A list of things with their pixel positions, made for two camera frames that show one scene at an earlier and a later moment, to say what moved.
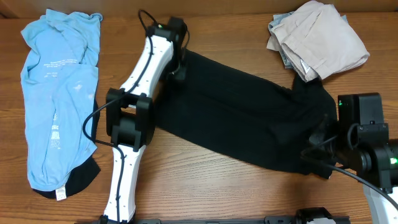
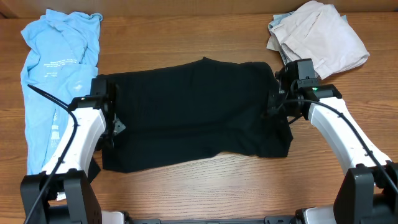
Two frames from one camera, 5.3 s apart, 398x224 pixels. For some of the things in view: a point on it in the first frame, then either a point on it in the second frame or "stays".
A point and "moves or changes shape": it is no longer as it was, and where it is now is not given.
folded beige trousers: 318,40 stays
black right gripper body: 328,138 → 288,110
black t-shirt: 250,118 moves or changes shape
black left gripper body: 179,73 → 112,116
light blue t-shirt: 59,80 stays
